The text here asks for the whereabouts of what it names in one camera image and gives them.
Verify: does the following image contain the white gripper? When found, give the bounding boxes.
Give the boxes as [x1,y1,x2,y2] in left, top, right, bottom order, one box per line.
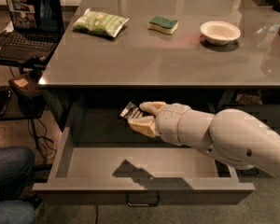
[128,102,190,146]

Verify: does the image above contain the black rxbar chocolate wrapper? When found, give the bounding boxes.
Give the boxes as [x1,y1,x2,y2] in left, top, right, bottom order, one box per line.
[119,102,144,119]

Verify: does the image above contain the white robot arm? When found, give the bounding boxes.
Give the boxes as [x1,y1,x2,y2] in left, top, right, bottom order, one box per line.
[127,102,280,179]

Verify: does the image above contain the open grey top drawer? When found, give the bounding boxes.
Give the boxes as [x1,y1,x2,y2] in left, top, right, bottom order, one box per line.
[34,104,255,205]

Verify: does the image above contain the green yellow sponge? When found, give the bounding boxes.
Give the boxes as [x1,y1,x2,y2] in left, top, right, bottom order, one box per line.
[147,16,178,35]

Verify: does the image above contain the white bowl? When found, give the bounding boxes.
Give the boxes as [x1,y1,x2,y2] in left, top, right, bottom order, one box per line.
[200,21,241,46]

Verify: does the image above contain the green chip bag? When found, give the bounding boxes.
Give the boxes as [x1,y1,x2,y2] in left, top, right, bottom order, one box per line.
[73,8,129,38]

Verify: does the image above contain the black device with label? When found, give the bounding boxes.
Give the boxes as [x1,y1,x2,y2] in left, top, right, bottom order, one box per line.
[8,71,46,117]

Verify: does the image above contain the person leg blue jeans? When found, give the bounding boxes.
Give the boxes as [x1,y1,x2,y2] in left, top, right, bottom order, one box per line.
[0,147,35,224]

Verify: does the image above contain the black laptop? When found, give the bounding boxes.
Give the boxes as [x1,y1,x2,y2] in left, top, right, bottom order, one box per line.
[0,0,64,64]

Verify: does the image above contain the metal drawer handle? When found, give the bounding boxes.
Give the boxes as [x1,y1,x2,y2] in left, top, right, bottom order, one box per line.
[126,194,160,207]

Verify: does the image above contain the black cables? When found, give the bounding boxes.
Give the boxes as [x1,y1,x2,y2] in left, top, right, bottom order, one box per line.
[26,119,57,163]

